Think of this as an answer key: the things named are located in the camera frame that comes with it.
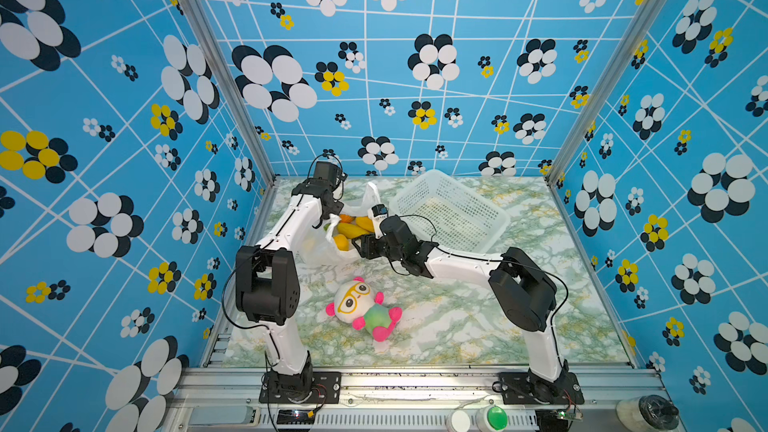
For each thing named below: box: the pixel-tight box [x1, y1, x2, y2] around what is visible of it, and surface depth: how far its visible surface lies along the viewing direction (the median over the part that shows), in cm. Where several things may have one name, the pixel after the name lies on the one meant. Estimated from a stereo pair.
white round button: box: [447, 410, 471, 432], surface depth 64 cm
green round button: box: [483, 405, 509, 432], surface depth 63 cm
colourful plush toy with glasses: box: [326, 276, 403, 342], surface depth 82 cm
